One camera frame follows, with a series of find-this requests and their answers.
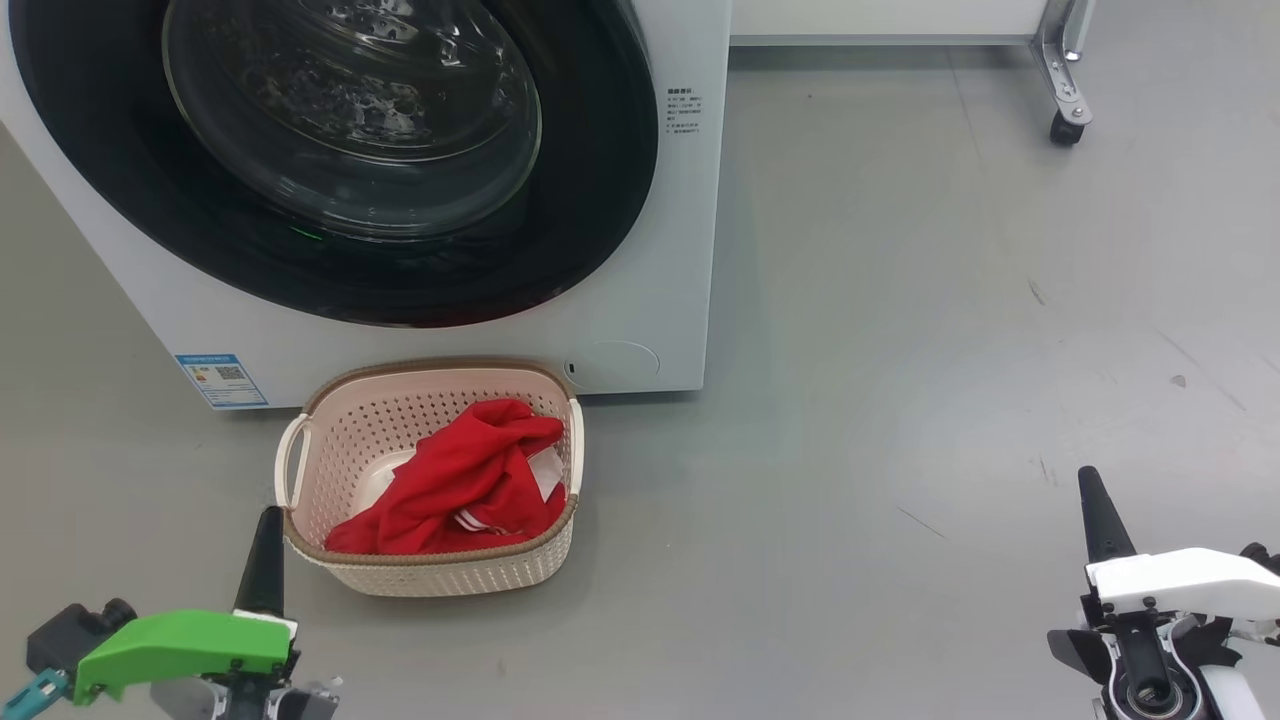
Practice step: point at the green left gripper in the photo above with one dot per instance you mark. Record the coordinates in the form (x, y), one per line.
(180, 645)

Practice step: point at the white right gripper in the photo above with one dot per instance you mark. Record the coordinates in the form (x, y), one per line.
(1190, 585)

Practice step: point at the dark round glass washer door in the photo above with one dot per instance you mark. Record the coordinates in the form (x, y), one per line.
(600, 150)

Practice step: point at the cream perforated laundry basket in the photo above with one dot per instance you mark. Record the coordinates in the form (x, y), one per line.
(340, 430)

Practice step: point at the white washing machine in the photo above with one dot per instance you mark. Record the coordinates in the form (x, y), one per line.
(680, 250)

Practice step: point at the blue energy label sticker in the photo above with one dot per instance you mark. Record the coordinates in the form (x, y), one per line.
(222, 380)

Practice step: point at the printed text label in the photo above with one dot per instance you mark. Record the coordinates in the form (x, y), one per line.
(685, 110)

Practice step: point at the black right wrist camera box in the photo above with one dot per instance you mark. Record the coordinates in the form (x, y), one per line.
(1262, 558)

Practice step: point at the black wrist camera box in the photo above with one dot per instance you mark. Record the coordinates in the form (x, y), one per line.
(75, 630)
(1262, 558)

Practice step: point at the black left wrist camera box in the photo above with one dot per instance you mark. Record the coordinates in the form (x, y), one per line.
(75, 630)

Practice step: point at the teal left camera connector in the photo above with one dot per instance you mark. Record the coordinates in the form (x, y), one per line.
(30, 695)

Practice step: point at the metal frame leg with caster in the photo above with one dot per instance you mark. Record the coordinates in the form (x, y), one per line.
(1062, 90)

